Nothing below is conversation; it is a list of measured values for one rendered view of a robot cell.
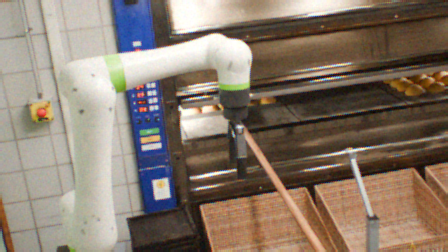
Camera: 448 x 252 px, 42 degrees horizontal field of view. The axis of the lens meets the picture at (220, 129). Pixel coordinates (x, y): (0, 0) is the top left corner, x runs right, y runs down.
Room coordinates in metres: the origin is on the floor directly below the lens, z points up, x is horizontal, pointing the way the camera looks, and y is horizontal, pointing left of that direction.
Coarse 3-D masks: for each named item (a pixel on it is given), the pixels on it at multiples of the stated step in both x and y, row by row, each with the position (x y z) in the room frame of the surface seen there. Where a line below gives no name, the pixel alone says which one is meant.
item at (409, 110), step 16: (368, 112) 2.80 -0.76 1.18; (384, 112) 2.78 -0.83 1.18; (400, 112) 2.79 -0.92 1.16; (416, 112) 2.81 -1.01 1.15; (256, 128) 2.72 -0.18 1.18; (272, 128) 2.70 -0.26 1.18; (288, 128) 2.70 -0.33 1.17; (304, 128) 2.71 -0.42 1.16; (320, 128) 2.72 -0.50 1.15; (192, 144) 2.62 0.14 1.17; (208, 144) 2.63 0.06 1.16; (224, 144) 2.65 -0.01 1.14
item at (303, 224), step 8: (248, 136) 2.55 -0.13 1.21; (256, 144) 2.46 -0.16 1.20; (256, 152) 2.37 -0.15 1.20; (264, 160) 2.27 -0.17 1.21; (264, 168) 2.22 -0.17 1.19; (272, 176) 2.11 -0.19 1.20; (280, 184) 2.03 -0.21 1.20; (280, 192) 1.98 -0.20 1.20; (288, 200) 1.90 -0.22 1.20; (288, 208) 1.87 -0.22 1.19; (296, 208) 1.84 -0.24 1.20; (296, 216) 1.79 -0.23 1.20; (304, 224) 1.73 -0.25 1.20; (304, 232) 1.69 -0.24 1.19; (312, 232) 1.67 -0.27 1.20; (312, 240) 1.63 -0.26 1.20; (320, 248) 1.57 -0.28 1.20
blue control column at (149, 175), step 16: (112, 0) 2.55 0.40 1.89; (144, 0) 2.57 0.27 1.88; (128, 16) 2.56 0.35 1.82; (144, 16) 2.57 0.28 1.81; (128, 32) 2.55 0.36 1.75; (144, 32) 2.57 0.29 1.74; (128, 48) 2.55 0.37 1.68; (144, 48) 2.56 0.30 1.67; (128, 96) 2.55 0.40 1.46; (144, 160) 2.55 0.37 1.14; (160, 160) 2.56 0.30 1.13; (144, 176) 2.55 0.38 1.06; (160, 176) 2.56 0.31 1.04; (144, 192) 2.55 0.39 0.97; (144, 208) 2.55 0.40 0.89; (160, 208) 2.56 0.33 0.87
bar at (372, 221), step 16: (384, 144) 2.39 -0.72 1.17; (400, 144) 2.39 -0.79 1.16; (416, 144) 2.41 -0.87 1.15; (288, 160) 2.32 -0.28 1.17; (304, 160) 2.32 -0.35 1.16; (320, 160) 2.33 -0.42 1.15; (352, 160) 2.34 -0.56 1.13; (192, 176) 2.25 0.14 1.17; (208, 176) 2.25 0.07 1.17; (224, 176) 2.27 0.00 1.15; (368, 208) 2.18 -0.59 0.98; (368, 224) 2.14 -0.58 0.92; (368, 240) 2.14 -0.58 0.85
